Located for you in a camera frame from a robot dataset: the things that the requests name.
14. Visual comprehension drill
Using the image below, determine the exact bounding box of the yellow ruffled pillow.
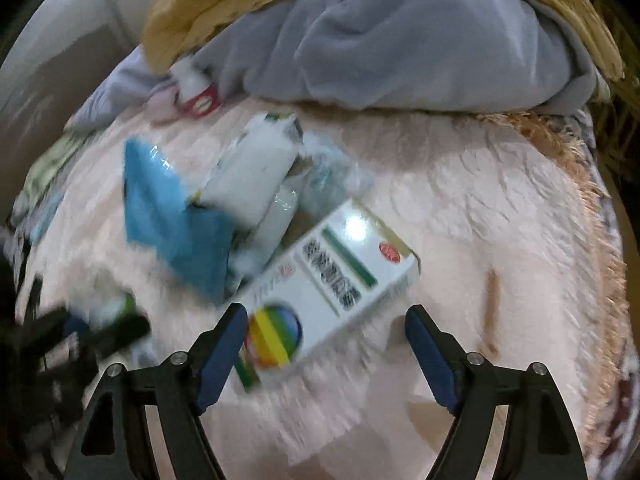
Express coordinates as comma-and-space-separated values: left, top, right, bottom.
142, 0, 626, 81

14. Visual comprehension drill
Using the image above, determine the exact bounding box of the fringed patterned blanket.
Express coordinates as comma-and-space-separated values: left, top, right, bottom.
470, 110, 633, 480

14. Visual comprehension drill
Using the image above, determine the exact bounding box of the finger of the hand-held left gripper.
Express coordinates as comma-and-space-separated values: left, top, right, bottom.
80, 312, 152, 358

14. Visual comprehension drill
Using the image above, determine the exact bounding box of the grey fleece blanket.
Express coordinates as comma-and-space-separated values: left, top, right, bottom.
75, 0, 608, 126

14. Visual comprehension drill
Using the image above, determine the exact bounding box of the blue plastic packet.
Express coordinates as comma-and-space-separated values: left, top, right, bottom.
122, 139, 237, 305

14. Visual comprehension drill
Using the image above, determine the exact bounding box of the white pill bottle pink label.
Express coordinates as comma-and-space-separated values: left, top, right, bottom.
170, 55, 222, 120

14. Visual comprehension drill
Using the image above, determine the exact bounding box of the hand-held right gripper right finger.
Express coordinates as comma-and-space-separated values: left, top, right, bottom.
405, 304, 589, 480

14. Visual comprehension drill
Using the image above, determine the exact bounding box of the clear wrapper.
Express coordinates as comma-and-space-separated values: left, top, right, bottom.
299, 130, 376, 216

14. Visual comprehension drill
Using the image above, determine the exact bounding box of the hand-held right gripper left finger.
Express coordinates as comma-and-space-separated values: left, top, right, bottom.
65, 303, 249, 480

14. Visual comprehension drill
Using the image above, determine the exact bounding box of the green plaid cloth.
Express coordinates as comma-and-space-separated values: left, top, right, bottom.
20, 132, 83, 221

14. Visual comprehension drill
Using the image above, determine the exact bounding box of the pale green plastic packet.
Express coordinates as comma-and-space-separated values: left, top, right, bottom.
87, 294, 138, 331

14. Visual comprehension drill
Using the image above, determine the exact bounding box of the pink quilted bedspread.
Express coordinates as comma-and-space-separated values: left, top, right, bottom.
15, 105, 616, 480

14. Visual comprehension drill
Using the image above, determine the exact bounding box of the white medicine box rainbow circle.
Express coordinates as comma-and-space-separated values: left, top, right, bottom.
235, 199, 421, 392

